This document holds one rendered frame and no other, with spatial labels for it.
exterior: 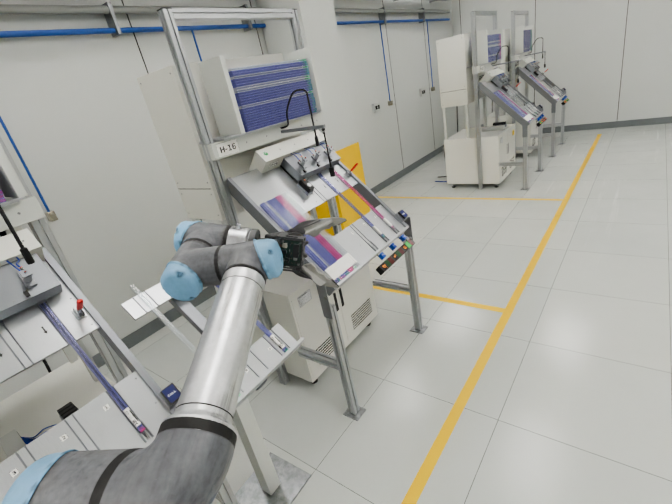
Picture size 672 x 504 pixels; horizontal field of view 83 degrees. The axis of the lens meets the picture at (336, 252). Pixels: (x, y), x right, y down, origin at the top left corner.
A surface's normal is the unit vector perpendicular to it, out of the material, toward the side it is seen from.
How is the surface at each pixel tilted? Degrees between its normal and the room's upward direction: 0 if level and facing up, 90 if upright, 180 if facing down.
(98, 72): 90
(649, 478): 0
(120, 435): 45
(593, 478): 0
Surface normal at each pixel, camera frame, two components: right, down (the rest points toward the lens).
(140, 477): -0.04, -0.77
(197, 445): 0.44, -0.62
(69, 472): -0.19, -0.90
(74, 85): 0.79, 0.10
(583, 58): -0.59, 0.43
